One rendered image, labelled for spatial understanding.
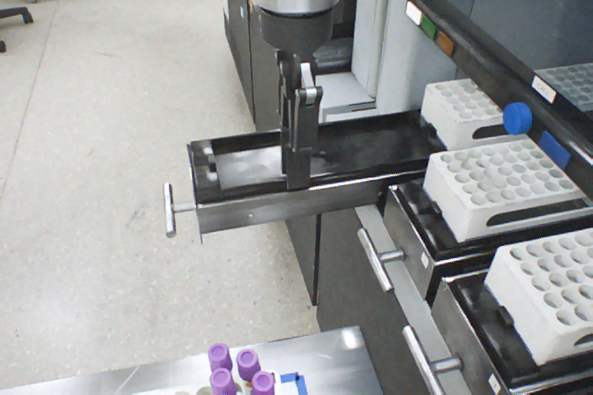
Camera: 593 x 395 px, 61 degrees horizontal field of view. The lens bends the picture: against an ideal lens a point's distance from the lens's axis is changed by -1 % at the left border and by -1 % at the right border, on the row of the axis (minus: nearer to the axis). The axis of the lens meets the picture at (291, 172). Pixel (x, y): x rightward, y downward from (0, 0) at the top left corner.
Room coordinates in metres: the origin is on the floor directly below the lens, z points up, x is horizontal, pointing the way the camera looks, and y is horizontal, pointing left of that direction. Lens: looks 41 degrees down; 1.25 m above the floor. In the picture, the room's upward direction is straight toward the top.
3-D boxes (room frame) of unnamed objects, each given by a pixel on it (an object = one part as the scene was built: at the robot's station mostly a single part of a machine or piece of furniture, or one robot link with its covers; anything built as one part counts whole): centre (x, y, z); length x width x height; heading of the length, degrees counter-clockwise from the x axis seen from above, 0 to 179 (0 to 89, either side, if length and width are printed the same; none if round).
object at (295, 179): (0.48, -0.01, 0.84); 0.03 x 0.01 x 0.07; 104
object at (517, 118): (0.39, -0.21, 0.98); 0.03 x 0.01 x 0.03; 14
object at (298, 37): (0.50, 0.00, 1.00); 0.08 x 0.07 x 0.09; 14
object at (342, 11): (0.98, -0.09, 0.85); 0.12 x 0.02 x 0.06; 14
